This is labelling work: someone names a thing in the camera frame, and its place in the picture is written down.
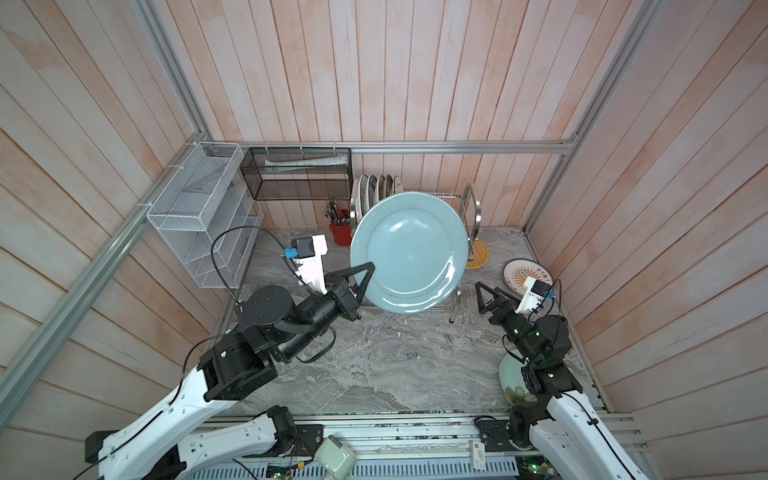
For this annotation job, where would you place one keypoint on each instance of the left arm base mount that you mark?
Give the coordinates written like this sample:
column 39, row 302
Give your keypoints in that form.
column 299, row 439

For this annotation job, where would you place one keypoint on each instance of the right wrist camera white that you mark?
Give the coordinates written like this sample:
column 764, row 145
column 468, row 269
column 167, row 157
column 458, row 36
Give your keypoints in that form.
column 536, row 292

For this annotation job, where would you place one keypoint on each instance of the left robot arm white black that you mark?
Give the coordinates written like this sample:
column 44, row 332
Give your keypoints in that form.
column 272, row 328

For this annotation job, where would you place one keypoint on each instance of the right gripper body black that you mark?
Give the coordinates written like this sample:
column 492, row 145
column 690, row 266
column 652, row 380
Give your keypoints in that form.
column 509, row 322

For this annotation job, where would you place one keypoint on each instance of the small orange sunburst plate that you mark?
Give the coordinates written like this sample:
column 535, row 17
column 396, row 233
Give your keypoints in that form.
column 516, row 271

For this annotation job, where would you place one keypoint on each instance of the yellow woven round trivet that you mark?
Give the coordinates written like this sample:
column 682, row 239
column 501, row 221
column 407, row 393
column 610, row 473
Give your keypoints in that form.
column 479, row 255

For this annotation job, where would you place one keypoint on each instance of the black round plate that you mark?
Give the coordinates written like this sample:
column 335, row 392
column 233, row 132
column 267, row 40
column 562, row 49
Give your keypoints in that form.
column 389, row 186

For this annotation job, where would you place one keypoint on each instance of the white plate cloud line pattern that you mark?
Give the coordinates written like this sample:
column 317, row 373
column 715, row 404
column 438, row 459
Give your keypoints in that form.
column 355, row 202

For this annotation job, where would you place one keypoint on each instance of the white plate green text rim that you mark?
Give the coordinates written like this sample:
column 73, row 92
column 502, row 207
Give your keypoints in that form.
column 371, row 192

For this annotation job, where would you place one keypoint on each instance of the white green box device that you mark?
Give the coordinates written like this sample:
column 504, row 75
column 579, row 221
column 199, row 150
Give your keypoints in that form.
column 337, row 459

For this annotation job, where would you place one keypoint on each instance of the stainless steel dish rack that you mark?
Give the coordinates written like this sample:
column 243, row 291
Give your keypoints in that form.
column 471, row 216

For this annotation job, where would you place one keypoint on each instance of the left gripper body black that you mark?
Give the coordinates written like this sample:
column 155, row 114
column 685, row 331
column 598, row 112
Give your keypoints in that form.
column 344, row 301

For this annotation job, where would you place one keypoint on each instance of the red utensil cup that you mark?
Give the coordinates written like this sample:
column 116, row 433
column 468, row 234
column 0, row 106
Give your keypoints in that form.
column 341, row 231

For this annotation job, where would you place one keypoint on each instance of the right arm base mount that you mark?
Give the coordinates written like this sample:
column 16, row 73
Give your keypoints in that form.
column 504, row 435

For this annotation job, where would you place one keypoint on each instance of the large orange sunburst plate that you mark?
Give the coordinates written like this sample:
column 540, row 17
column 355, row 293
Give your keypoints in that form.
column 381, row 188

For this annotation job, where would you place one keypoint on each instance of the black mesh wall basket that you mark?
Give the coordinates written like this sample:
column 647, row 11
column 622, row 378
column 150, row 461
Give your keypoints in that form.
column 297, row 173

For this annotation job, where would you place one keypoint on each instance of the utensils in red cup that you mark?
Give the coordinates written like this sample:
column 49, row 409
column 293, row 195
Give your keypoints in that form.
column 336, row 214

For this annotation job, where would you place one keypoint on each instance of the white wire mesh shelf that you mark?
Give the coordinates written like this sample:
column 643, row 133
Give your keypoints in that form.
column 205, row 216

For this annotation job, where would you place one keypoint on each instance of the light green lotus plate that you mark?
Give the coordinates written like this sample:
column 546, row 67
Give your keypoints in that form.
column 512, row 381

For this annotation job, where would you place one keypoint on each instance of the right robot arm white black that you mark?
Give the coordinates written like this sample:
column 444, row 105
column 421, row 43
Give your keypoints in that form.
column 561, row 424

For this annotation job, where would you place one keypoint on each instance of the grey green plain plate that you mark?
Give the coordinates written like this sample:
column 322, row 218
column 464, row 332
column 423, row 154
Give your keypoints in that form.
column 411, row 252

